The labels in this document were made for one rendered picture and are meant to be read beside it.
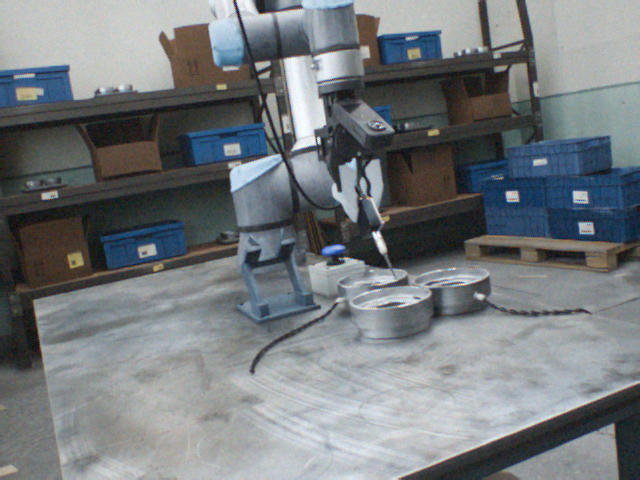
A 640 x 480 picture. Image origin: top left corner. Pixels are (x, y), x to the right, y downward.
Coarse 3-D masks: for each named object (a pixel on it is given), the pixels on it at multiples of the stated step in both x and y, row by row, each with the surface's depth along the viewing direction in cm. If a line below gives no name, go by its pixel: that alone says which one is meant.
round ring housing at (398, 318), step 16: (384, 288) 91; (400, 288) 91; (416, 288) 89; (352, 304) 86; (368, 304) 90; (384, 304) 88; (400, 304) 88; (416, 304) 82; (432, 304) 85; (352, 320) 86; (368, 320) 83; (384, 320) 82; (400, 320) 82; (416, 320) 82; (368, 336) 84; (384, 336) 83; (400, 336) 82
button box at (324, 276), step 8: (320, 264) 114; (328, 264) 112; (336, 264) 111; (344, 264) 111; (352, 264) 110; (360, 264) 111; (312, 272) 113; (320, 272) 110; (328, 272) 108; (336, 272) 109; (344, 272) 110; (352, 272) 110; (360, 272) 111; (312, 280) 114; (320, 280) 111; (328, 280) 108; (336, 280) 109; (320, 288) 112; (328, 288) 109; (336, 288) 109; (328, 296) 109
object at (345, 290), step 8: (368, 272) 104; (376, 272) 104; (384, 272) 104; (400, 272) 101; (344, 280) 102; (352, 280) 104; (360, 280) 104; (368, 280) 104; (376, 280) 104; (400, 280) 96; (408, 280) 98; (344, 288) 97; (352, 288) 96; (360, 288) 95; (368, 288) 95; (376, 288) 94; (344, 296) 97; (352, 296) 96; (344, 304) 99
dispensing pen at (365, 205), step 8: (360, 192) 105; (360, 200) 103; (368, 200) 103; (360, 208) 103; (368, 208) 102; (360, 216) 103; (368, 216) 101; (376, 216) 102; (360, 224) 104; (368, 224) 101; (376, 224) 101; (368, 232) 102; (376, 232) 102; (376, 240) 102; (384, 248) 101; (384, 256) 101; (392, 272) 100
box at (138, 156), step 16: (80, 128) 407; (96, 128) 442; (112, 128) 446; (128, 128) 450; (96, 144) 441; (112, 144) 445; (128, 144) 413; (144, 144) 417; (96, 160) 412; (112, 160) 409; (128, 160) 413; (144, 160) 417; (160, 160) 424; (96, 176) 430; (112, 176) 412; (128, 176) 416
